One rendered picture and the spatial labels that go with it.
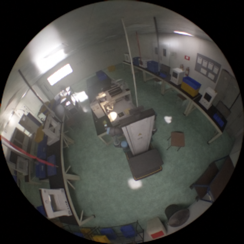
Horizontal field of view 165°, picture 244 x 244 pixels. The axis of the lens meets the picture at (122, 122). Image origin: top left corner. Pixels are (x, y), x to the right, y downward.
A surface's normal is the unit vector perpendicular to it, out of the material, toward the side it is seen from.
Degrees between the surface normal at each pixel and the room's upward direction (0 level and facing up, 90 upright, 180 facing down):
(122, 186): 0
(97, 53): 90
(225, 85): 90
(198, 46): 90
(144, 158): 0
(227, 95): 90
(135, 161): 0
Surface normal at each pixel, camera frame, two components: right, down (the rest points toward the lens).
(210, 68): -0.90, 0.43
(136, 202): -0.21, -0.57
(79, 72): 0.39, 0.70
